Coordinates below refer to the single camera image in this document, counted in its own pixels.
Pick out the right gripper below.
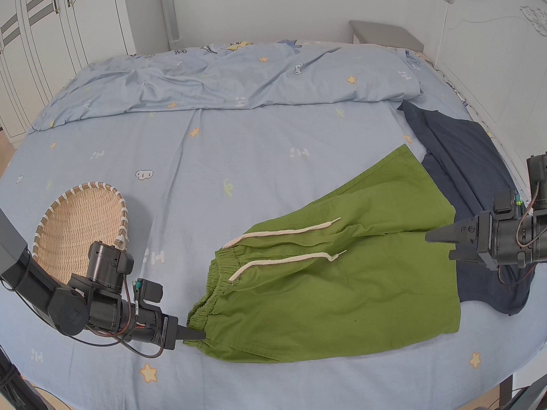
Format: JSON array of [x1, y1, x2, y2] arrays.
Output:
[[425, 210, 521, 271]]

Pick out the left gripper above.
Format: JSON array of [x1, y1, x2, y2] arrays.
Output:
[[126, 305, 178, 351]]

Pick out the green shorts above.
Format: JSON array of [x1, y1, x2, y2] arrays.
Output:
[[183, 143, 462, 364]]

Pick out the dark blue garment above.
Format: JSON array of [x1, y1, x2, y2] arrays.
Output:
[[397, 100, 537, 316]]

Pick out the round woven basket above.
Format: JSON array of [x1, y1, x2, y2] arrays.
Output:
[[32, 181, 130, 287]]

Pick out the bed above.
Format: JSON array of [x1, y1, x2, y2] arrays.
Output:
[[0, 0, 547, 410]]

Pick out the grey bedside table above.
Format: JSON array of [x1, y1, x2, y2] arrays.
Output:
[[349, 20, 424, 54]]

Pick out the pale blue quilt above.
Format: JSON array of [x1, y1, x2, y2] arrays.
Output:
[[28, 39, 424, 133]]

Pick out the white wardrobe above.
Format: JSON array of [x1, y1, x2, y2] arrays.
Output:
[[0, 0, 137, 140]]

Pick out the black cable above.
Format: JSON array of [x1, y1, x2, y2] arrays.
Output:
[[113, 333, 167, 358]]

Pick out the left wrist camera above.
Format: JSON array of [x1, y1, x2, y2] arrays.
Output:
[[132, 278, 164, 311]]

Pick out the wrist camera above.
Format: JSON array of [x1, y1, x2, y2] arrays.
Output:
[[132, 278, 164, 311], [493, 191, 524, 221]]

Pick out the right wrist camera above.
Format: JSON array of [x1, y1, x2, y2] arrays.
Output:
[[493, 191, 524, 221]]

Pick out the grey wall pipe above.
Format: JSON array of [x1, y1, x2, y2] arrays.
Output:
[[162, 0, 182, 45]]

